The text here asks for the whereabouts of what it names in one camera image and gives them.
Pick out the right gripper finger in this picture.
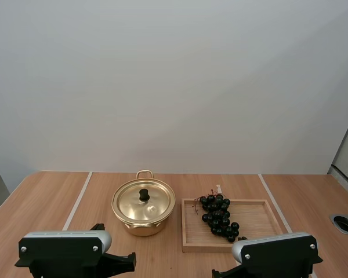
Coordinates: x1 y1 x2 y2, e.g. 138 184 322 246
211 259 244 278

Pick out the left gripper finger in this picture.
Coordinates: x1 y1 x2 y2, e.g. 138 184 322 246
100 251 137 276

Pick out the gold lid with black knob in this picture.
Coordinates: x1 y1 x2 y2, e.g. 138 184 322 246
113 179 175 224

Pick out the shallow wooden tray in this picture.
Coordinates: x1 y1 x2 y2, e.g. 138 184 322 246
180 197 285 254

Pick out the bunch of dark toy grapes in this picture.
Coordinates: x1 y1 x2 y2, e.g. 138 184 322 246
191 189 240 243

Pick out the gold pot with two handles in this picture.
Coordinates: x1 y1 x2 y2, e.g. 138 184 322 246
112 170 176 237

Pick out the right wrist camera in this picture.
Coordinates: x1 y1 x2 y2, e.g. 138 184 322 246
231 231 323 278

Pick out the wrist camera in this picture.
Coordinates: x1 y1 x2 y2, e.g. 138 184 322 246
231 231 323 278
14 222 113 278

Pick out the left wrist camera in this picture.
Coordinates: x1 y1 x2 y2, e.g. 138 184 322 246
14 222 113 278

